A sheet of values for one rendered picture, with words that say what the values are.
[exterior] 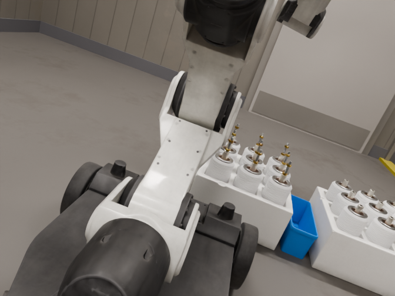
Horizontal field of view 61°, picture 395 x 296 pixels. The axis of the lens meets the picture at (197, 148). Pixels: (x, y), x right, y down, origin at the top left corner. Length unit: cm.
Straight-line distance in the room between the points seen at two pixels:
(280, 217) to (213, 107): 60
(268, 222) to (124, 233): 82
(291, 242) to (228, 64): 83
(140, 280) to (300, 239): 93
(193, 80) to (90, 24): 306
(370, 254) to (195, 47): 100
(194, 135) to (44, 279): 46
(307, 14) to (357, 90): 253
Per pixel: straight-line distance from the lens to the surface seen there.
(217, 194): 129
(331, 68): 346
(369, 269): 146
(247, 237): 102
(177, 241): 66
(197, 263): 89
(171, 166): 80
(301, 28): 111
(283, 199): 132
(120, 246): 56
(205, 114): 89
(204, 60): 78
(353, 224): 138
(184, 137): 86
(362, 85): 354
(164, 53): 356
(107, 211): 67
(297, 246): 140
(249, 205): 130
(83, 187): 104
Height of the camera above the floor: 72
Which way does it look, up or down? 21 degrees down
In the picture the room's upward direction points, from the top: 20 degrees clockwise
